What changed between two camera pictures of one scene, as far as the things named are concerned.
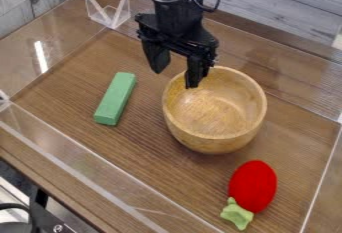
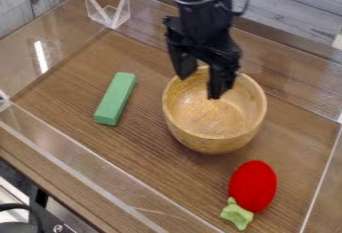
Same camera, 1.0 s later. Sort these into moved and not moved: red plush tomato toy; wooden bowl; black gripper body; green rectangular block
Moved: black gripper body
Not moved: green rectangular block; wooden bowl; red plush tomato toy
